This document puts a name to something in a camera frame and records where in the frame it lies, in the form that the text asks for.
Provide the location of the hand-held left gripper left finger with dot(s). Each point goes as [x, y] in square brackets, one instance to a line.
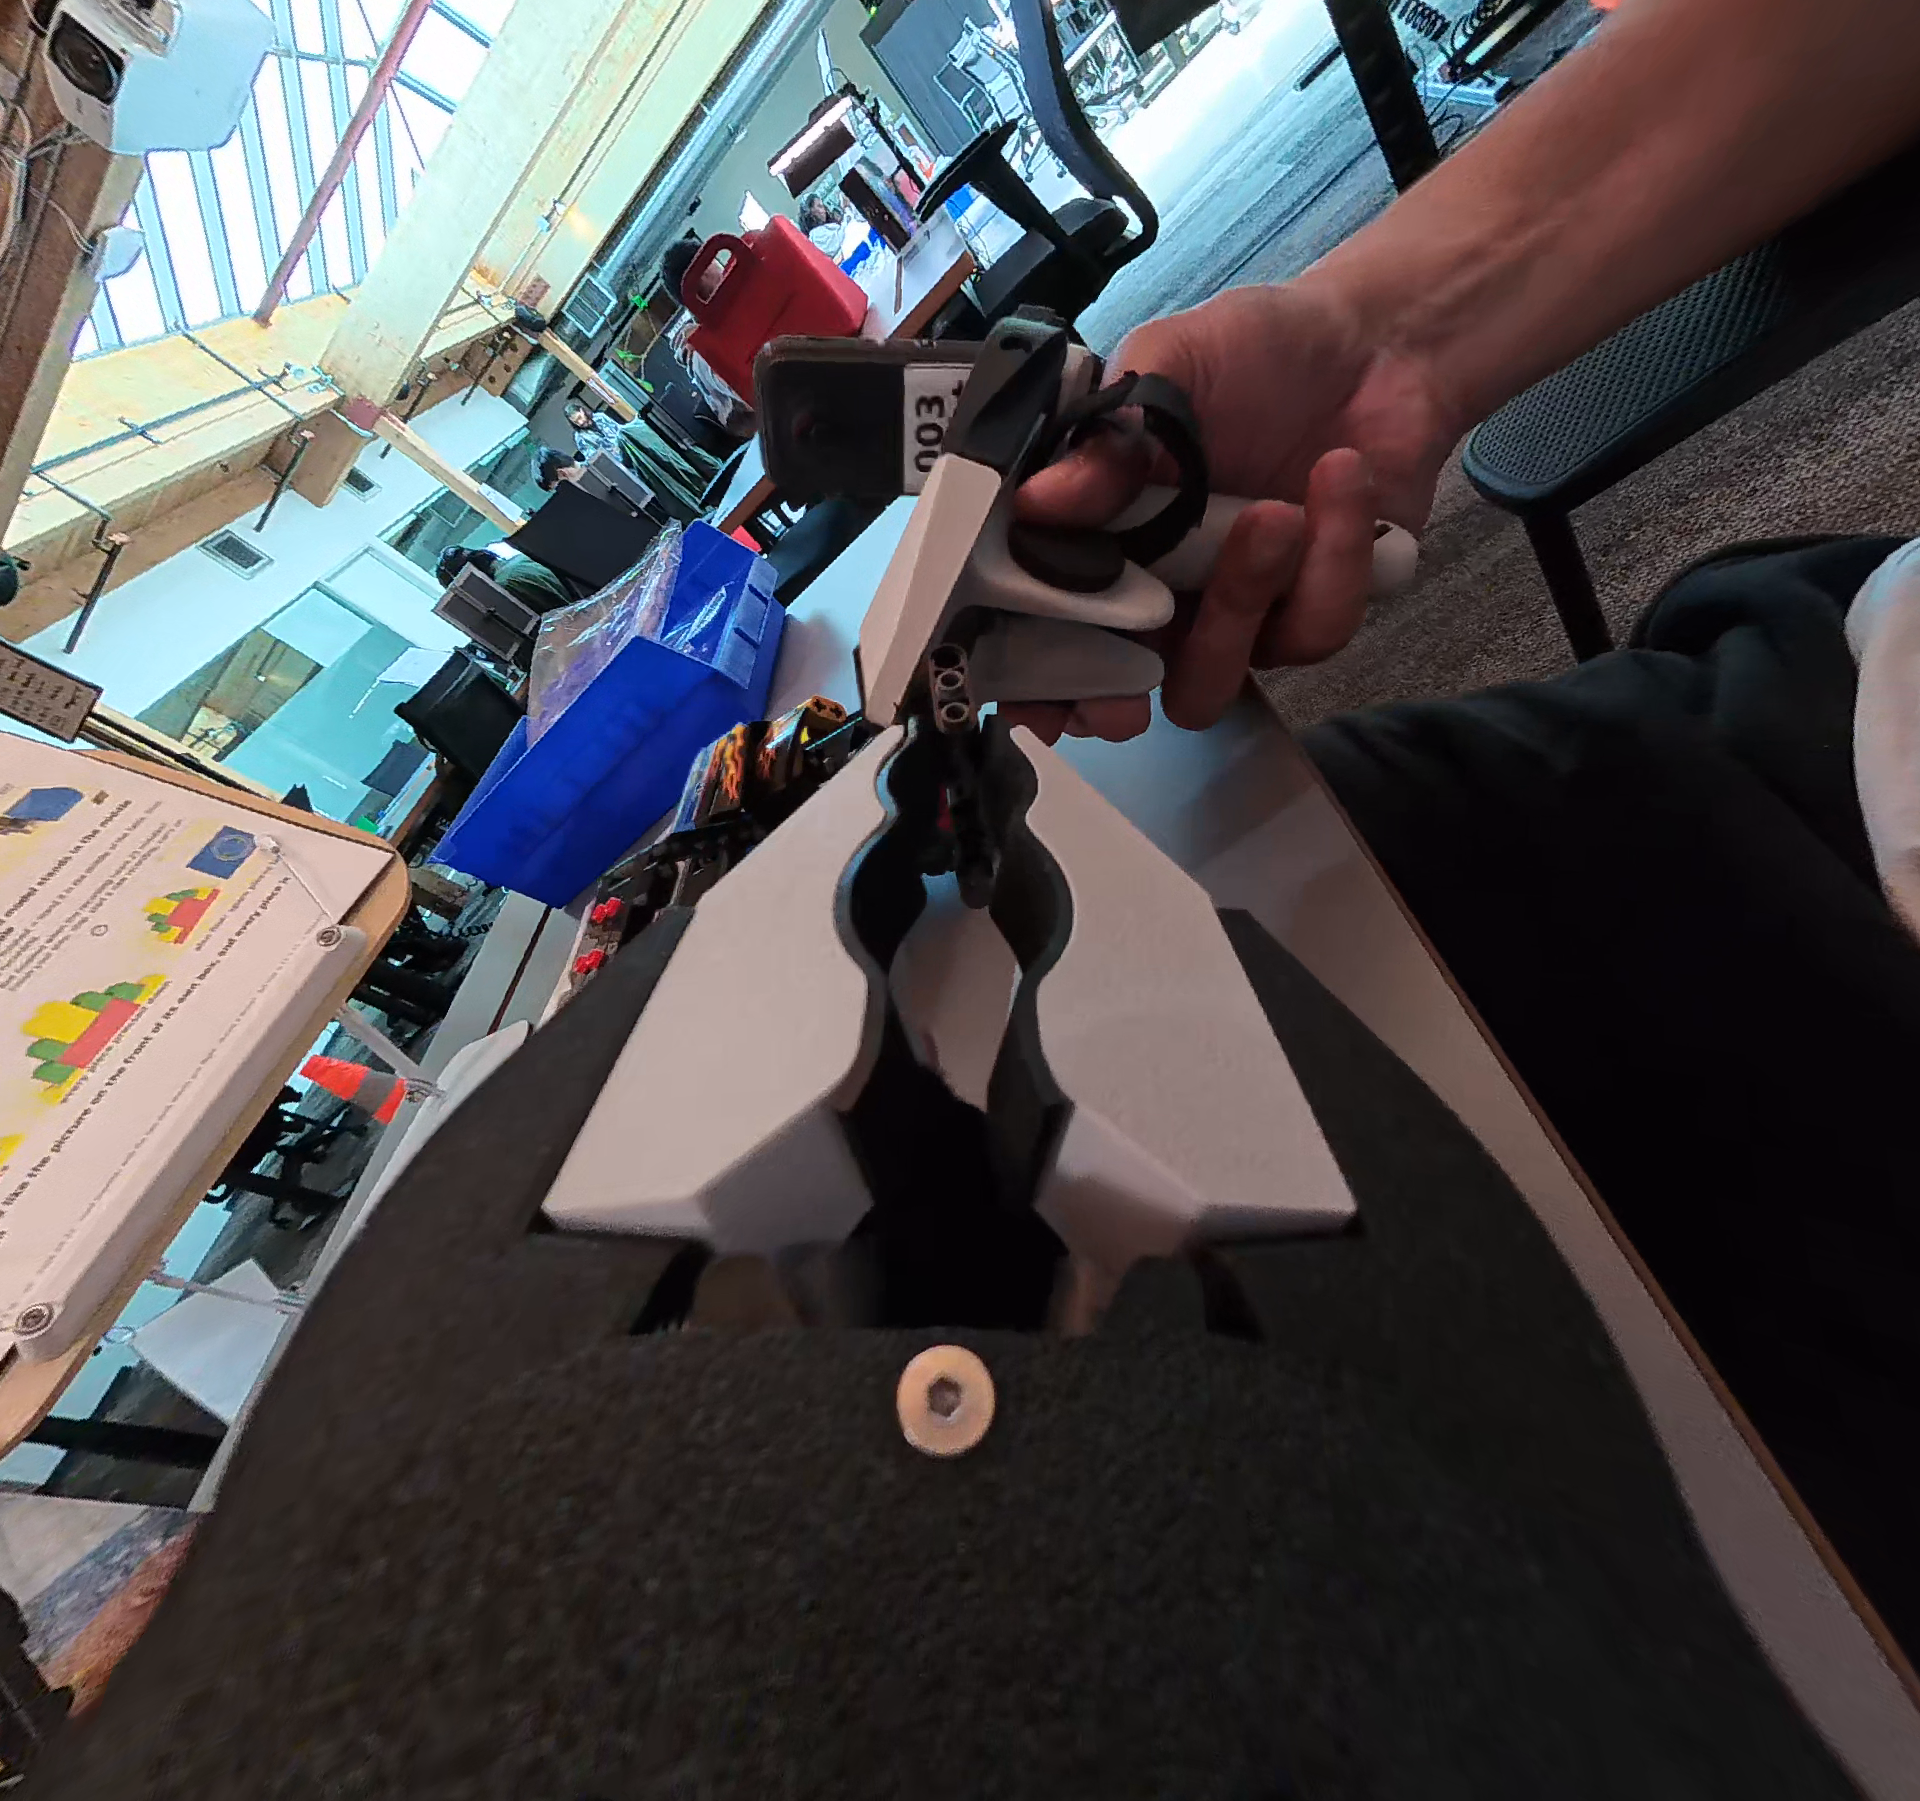
[720, 1066]

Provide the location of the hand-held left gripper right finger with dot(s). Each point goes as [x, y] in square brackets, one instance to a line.
[1185, 1066]

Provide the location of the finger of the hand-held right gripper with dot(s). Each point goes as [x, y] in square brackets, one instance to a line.
[929, 556]

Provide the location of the blue black toy brick truck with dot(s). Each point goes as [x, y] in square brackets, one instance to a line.
[960, 811]

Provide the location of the person's right forearm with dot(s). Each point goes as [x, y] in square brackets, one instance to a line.
[1650, 136]

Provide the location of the person's right hand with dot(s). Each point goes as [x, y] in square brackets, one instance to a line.
[1319, 391]

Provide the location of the red bag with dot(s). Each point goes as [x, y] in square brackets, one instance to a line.
[779, 302]

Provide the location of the clear plastic bag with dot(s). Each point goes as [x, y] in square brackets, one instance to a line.
[630, 616]

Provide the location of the blue plastic bin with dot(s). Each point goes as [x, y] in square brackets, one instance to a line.
[630, 766]

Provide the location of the instruction poster board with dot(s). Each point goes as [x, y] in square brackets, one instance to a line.
[386, 917]

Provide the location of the black office chair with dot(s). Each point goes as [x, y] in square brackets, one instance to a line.
[1049, 60]

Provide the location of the black mesh chair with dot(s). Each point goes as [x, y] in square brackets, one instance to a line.
[1650, 361]

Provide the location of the person's white shirt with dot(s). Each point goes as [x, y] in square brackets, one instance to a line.
[1893, 722]

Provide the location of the white security camera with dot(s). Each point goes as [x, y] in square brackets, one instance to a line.
[180, 60]

